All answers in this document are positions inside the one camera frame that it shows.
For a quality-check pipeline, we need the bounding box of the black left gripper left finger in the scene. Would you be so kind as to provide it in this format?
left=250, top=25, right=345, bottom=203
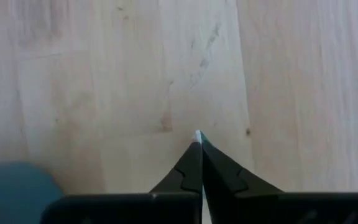
left=40, top=139, right=204, bottom=224

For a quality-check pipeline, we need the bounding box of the white green-stripe packet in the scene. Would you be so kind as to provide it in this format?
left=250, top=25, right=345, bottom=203
left=193, top=129, right=213, bottom=224

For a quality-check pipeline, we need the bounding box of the teal plastic bin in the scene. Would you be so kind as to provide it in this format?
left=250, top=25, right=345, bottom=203
left=0, top=161, right=65, bottom=224

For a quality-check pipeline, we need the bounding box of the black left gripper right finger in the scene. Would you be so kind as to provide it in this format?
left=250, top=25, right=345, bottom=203
left=201, top=139, right=358, bottom=224

